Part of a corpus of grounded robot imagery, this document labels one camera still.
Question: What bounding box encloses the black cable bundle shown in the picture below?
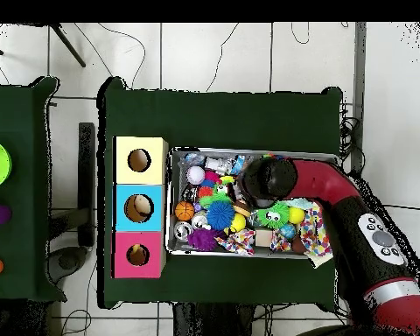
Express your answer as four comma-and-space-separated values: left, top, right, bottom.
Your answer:
338, 99, 367, 176

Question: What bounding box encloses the large yellow ball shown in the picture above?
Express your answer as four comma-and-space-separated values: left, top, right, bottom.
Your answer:
228, 213, 248, 233

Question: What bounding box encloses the green fuzzy toy with eyes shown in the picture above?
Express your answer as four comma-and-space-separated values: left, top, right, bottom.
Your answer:
257, 201, 291, 230

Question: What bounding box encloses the black tripod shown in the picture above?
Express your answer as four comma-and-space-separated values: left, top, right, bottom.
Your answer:
0, 23, 88, 68

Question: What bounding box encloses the dark green tablecloth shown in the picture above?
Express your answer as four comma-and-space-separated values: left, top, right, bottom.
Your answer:
96, 76, 345, 312
0, 76, 68, 304

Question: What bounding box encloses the thin black floor cable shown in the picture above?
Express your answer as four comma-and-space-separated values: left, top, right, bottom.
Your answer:
290, 23, 312, 46
205, 23, 241, 93
97, 23, 147, 89

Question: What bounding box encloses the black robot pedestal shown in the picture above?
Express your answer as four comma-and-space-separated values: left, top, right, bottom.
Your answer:
172, 302, 256, 336

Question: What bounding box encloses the purple spiky toy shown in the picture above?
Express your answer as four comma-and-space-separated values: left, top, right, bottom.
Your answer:
186, 227, 221, 252

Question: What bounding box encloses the wooden box with three holes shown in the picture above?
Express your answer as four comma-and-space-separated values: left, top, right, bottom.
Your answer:
110, 135, 169, 280

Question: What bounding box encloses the blue fuzzy ball toy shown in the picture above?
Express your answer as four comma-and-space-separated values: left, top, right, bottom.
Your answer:
206, 199, 236, 231

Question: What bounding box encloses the colourful dotted cloth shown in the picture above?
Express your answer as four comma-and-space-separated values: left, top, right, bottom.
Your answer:
298, 206, 334, 269

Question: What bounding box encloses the toy hamburger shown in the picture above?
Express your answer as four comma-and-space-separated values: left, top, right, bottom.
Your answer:
233, 200, 252, 218

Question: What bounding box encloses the grey floor cable cover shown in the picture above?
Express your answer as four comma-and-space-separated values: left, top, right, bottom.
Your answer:
349, 22, 368, 176

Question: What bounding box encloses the black cable with connector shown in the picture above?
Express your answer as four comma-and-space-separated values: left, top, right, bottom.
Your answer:
382, 203, 420, 212

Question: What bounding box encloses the white dimpled ball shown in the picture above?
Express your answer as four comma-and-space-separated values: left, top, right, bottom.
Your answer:
185, 164, 207, 186

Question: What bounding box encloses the small toy basketball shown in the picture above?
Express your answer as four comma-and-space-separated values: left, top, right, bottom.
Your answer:
174, 200, 196, 222

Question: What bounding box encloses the shallow clear mesh bin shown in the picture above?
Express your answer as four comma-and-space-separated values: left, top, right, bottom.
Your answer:
164, 147, 340, 261

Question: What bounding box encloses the crushed clear plastic bottle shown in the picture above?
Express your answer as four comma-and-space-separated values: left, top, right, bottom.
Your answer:
181, 151, 246, 175

